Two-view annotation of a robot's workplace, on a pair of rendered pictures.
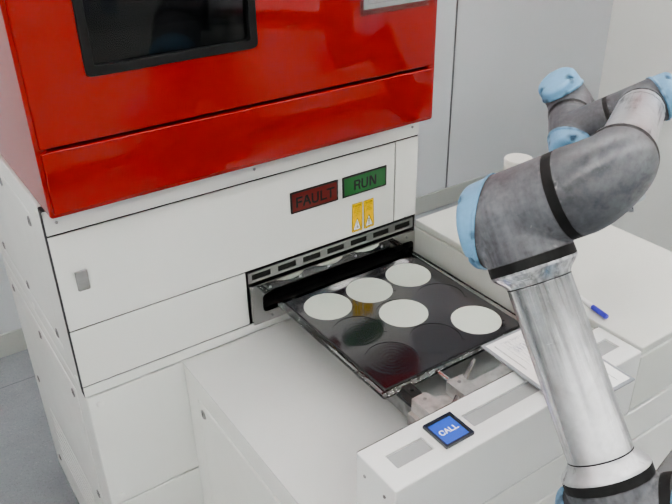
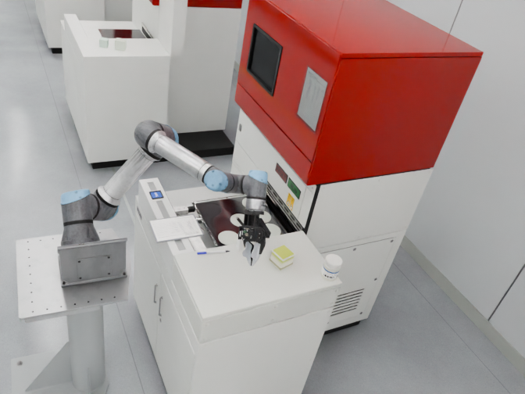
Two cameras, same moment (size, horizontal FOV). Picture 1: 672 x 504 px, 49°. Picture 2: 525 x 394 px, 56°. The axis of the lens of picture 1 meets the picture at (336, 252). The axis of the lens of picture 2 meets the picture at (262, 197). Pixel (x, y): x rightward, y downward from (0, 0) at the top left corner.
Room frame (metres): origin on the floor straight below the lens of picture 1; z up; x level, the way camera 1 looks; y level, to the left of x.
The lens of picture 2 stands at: (1.37, -2.00, 2.40)
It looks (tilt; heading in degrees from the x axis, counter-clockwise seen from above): 36 degrees down; 91
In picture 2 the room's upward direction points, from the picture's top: 12 degrees clockwise
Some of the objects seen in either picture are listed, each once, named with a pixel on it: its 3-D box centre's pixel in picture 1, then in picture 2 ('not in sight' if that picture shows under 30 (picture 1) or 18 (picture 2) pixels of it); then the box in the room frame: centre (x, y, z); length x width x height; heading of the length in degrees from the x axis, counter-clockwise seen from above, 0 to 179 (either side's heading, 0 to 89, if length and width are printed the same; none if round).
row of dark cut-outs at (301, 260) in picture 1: (335, 248); (280, 202); (1.43, 0.00, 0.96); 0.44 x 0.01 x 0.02; 124
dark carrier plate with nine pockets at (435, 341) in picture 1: (400, 313); (241, 220); (1.25, -0.13, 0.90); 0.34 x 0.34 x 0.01; 34
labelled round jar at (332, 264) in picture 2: (516, 175); (331, 267); (1.68, -0.45, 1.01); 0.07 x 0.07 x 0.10
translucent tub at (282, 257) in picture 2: not in sight; (282, 257); (1.47, -0.44, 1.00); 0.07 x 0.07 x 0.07; 49
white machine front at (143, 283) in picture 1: (261, 245); (269, 171); (1.33, 0.15, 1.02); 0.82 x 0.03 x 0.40; 124
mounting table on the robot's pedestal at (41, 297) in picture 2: not in sight; (76, 277); (0.64, -0.58, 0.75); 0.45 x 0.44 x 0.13; 31
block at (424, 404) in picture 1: (433, 413); (179, 210); (0.96, -0.16, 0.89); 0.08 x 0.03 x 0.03; 34
